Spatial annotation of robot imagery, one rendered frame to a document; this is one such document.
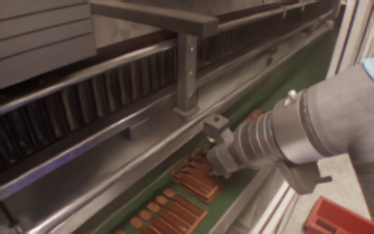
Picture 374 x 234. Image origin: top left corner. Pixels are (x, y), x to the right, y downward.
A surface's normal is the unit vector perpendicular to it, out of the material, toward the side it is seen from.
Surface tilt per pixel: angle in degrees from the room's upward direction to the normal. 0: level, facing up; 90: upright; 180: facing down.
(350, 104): 74
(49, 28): 90
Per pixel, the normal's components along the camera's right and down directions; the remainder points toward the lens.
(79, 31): 0.77, 0.36
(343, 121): -0.71, 0.33
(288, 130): -0.80, 0.07
